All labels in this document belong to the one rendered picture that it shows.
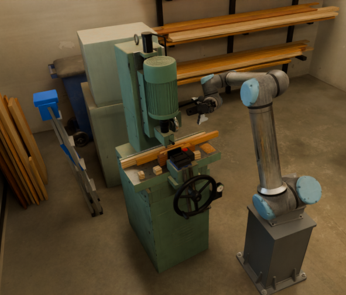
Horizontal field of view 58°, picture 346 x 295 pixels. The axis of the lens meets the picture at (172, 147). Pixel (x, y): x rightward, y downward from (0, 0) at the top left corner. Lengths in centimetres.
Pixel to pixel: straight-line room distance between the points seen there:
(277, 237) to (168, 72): 114
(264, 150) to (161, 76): 63
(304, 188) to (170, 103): 83
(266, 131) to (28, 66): 312
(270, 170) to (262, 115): 29
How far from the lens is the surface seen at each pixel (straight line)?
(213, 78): 200
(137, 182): 178
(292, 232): 204
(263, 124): 151
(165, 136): 183
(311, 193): 177
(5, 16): 395
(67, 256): 273
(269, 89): 148
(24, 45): 401
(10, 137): 289
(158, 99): 168
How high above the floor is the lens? 205
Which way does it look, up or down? 35 degrees down
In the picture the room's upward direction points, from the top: 4 degrees counter-clockwise
